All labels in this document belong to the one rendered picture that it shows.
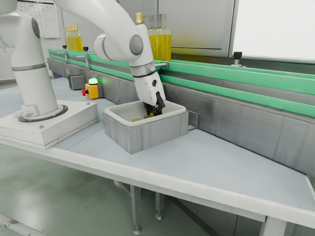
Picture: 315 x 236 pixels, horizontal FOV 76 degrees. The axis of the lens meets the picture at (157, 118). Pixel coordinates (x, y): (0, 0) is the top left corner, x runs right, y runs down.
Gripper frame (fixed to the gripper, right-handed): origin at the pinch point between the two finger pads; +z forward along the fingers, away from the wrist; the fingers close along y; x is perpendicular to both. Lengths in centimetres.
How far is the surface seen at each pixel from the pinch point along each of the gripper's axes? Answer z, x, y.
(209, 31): -18.5, -36.5, 5.3
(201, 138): 7.3, -6.2, -14.8
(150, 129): -2.5, 8.0, -9.9
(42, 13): -68, -86, 609
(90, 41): 30, -184, 613
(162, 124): -1.6, 3.7, -9.8
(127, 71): -9.8, -6.6, 25.7
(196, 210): 73, -14, 6
